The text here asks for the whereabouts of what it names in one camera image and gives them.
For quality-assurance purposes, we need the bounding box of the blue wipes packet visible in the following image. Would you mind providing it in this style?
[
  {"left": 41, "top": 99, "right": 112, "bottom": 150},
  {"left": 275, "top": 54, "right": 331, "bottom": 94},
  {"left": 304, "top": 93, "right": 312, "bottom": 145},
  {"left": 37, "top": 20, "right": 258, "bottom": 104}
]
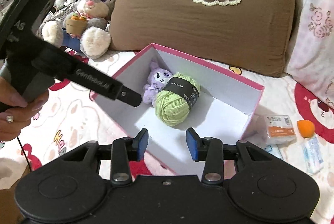
[{"left": 264, "top": 145, "right": 284, "bottom": 160}]

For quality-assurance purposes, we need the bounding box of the clear box orange label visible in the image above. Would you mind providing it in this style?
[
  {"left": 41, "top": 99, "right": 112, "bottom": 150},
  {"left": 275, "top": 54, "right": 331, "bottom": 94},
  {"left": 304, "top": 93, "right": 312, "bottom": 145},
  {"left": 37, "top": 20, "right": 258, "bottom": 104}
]
[{"left": 263, "top": 115, "right": 296, "bottom": 145}]

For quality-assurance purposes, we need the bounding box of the orange makeup sponge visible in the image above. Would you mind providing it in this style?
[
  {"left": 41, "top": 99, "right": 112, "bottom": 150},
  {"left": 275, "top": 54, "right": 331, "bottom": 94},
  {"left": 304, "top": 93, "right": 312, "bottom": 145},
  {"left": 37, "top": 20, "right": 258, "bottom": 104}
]
[{"left": 297, "top": 120, "right": 315, "bottom": 139}]

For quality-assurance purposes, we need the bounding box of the white blue tissue pack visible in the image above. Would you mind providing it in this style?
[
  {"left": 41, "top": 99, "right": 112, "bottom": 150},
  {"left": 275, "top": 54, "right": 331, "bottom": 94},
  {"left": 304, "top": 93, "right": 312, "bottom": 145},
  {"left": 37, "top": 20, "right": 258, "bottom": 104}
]
[{"left": 302, "top": 136, "right": 324, "bottom": 175}]

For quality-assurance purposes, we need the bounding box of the person's left hand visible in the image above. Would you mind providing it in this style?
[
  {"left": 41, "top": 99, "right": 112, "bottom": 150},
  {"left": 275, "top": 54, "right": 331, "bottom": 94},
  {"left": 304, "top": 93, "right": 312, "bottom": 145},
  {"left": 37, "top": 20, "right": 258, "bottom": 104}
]
[{"left": 0, "top": 78, "right": 49, "bottom": 141}]

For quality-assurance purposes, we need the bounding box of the purple plush toy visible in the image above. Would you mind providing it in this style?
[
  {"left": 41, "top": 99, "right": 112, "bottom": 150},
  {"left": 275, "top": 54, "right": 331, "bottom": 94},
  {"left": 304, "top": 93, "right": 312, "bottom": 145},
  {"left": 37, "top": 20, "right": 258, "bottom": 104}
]
[{"left": 143, "top": 60, "right": 173, "bottom": 107}]

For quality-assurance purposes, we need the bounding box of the green yarn ball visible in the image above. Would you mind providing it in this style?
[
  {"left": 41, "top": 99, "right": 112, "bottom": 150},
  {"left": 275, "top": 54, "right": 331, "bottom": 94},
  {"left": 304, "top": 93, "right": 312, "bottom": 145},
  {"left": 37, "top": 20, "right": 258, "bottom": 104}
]
[{"left": 154, "top": 72, "right": 201, "bottom": 127}]

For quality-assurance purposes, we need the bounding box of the pink cardboard box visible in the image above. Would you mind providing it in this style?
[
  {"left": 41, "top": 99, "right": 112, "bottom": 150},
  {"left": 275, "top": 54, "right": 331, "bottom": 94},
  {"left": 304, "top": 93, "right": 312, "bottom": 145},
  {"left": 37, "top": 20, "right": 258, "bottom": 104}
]
[{"left": 94, "top": 43, "right": 264, "bottom": 176}]

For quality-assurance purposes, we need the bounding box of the grey bunny plush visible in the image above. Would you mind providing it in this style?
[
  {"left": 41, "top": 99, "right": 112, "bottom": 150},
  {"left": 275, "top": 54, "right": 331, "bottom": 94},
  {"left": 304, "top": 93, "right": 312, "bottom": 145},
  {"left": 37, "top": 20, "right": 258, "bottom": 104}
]
[{"left": 41, "top": 0, "right": 115, "bottom": 59}]

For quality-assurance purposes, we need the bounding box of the bear print bed blanket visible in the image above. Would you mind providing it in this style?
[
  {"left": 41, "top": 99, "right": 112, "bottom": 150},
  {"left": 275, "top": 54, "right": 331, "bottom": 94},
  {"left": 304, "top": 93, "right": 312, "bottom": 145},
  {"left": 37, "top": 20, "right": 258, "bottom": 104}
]
[{"left": 0, "top": 47, "right": 334, "bottom": 224}]

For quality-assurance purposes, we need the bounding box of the pink patterned pillow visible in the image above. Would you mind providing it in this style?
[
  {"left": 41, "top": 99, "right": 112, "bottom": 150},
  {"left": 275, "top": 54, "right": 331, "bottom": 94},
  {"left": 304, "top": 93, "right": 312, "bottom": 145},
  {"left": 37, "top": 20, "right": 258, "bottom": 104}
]
[{"left": 285, "top": 0, "right": 333, "bottom": 107}]

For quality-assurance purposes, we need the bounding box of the brown embroidered pillow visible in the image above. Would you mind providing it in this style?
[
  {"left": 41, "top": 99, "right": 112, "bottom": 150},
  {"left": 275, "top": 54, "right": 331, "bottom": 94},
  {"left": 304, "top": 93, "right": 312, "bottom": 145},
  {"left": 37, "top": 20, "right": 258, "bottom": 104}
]
[{"left": 109, "top": 0, "right": 295, "bottom": 77}]

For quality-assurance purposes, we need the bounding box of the black cable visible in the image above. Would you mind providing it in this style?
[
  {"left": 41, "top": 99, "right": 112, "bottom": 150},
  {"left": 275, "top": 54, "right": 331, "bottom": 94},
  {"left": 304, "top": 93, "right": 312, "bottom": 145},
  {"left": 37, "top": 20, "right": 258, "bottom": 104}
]
[{"left": 16, "top": 136, "right": 33, "bottom": 172}]

